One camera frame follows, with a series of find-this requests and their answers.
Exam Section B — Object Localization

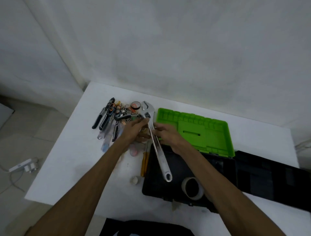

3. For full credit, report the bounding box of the person's left hand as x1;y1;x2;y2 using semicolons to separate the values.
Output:
117;118;149;153

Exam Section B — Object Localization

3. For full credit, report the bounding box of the person's right hand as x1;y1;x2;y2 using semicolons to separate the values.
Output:
154;122;195;157

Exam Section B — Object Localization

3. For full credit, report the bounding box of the black toolbox with green lid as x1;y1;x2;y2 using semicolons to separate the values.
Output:
142;108;237;214

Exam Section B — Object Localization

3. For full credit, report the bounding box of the silver adjustable wrench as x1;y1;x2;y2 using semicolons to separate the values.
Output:
142;101;173;183

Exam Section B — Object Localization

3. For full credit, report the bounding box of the pile of small tape rolls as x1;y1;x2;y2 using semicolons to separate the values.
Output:
116;101;151;157

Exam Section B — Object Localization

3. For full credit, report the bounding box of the orange handled screwdriver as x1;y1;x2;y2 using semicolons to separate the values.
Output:
140;141;151;177

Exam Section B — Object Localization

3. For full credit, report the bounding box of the white masking tape roll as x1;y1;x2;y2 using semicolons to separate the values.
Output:
181;177;204;200

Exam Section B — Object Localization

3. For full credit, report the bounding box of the person's left forearm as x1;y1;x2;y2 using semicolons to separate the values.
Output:
24;141;129;236

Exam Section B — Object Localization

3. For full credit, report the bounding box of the person's right forearm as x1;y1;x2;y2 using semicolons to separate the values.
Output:
174;146;287;236

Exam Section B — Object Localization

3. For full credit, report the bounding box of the person's black clothing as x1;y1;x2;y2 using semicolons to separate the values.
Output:
99;218;195;236

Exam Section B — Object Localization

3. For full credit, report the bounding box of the black toolbox tray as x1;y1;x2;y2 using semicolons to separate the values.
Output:
234;150;311;203

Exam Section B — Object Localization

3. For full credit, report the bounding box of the white plug adapter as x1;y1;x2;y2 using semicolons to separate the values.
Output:
24;158;40;173

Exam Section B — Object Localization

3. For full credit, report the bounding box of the white power strip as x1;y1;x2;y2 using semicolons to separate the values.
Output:
8;158;33;173

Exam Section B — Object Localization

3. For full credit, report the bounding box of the grey cabinet panel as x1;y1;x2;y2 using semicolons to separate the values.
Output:
0;103;15;130

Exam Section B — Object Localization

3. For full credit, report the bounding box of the white power cable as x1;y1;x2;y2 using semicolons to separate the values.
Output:
0;164;26;195

